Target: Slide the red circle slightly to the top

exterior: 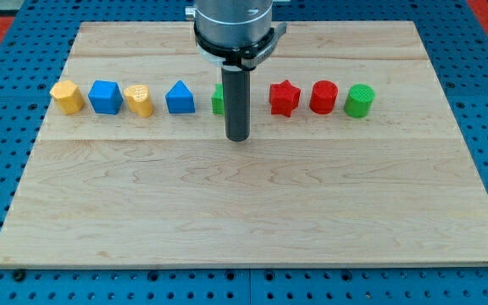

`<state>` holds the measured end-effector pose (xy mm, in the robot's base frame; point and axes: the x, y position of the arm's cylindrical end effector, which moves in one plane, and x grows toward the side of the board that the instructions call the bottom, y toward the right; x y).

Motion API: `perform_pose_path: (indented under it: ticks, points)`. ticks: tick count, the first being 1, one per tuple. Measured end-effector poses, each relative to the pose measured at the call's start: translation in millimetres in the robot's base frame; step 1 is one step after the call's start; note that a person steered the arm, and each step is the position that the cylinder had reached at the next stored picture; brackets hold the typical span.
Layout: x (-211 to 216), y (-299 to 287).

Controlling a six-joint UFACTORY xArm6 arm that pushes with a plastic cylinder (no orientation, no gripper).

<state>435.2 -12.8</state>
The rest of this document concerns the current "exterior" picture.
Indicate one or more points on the black clamp ring mount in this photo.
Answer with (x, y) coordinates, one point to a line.
(240, 58)

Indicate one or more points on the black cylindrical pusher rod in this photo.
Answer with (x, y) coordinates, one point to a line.
(236, 90)

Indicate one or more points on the red cylinder block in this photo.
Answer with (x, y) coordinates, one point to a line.
(323, 97)

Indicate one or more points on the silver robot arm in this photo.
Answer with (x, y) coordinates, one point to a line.
(236, 36)

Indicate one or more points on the green block behind rod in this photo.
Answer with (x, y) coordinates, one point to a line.
(217, 100)

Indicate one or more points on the red star block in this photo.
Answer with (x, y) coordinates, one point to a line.
(284, 98)

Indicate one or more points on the blue triangle block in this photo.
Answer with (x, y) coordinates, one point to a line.
(179, 99)

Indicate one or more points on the yellow heart block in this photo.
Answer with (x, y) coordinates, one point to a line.
(139, 100)

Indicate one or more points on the green cylinder block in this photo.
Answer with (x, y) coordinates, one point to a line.
(359, 100)

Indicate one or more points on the blue cube block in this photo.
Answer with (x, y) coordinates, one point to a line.
(105, 97)

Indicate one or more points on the wooden board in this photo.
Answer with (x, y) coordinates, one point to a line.
(397, 188)

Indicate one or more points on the yellow hexagon block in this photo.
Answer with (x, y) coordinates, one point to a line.
(67, 96)

